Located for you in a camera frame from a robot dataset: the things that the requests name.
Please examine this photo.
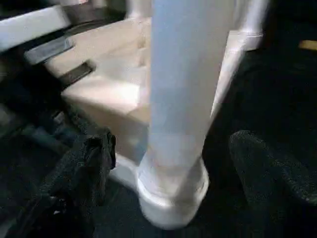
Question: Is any small yellow label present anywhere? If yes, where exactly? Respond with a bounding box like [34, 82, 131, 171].
[299, 39, 317, 51]

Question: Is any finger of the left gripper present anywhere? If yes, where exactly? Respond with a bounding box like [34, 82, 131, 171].
[60, 62, 97, 85]
[53, 104, 111, 147]

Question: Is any black floor mat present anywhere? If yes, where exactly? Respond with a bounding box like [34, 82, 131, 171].
[0, 19, 317, 238]

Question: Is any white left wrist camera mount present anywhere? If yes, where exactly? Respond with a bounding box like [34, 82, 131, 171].
[0, 5, 75, 65]

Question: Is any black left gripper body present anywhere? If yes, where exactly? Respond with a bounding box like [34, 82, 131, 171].
[0, 59, 65, 117]

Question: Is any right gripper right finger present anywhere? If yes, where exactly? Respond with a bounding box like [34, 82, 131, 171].
[229, 130, 317, 238]

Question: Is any white plastic table top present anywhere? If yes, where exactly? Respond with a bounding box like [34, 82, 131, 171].
[60, 17, 265, 231]

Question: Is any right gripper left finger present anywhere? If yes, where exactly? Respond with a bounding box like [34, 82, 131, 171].
[7, 128, 117, 238]

